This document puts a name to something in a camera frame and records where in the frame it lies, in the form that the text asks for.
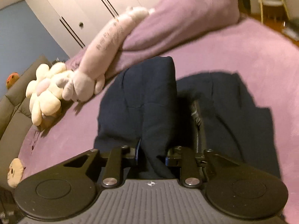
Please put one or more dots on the grey padded headboard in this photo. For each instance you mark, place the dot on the grey padded headboard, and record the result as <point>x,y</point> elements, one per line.
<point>16,118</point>

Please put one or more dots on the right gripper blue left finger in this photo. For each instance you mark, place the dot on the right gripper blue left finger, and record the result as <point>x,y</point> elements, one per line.
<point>137,150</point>

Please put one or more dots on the cream flower plush pillow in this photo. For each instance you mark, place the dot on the cream flower plush pillow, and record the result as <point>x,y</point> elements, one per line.
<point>44,95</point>

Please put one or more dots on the purple bed blanket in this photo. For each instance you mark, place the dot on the purple bed blanket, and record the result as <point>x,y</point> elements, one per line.
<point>266,61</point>

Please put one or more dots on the round stool under table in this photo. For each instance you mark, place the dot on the round stool under table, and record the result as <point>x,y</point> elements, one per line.
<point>273,9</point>

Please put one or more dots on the long pink plush toy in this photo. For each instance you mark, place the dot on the long pink plush toy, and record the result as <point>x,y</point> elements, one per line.
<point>89,78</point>

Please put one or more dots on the orange plush toy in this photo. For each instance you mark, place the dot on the orange plush toy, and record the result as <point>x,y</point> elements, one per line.
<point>12,78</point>

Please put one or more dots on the white wardrobe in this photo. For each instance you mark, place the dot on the white wardrobe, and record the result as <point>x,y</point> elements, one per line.
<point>74,23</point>

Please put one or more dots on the small round face plush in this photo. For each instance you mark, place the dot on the small round face plush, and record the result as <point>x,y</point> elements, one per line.
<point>15,173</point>

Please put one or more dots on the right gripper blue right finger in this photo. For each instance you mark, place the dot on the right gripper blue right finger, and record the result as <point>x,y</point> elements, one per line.
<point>173,158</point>

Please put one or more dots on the black bag on floor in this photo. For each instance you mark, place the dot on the black bag on floor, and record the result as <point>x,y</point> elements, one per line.
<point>290,29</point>

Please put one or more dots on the dark navy zip jacket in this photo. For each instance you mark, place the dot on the dark navy zip jacket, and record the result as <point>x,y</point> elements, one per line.
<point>213,109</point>

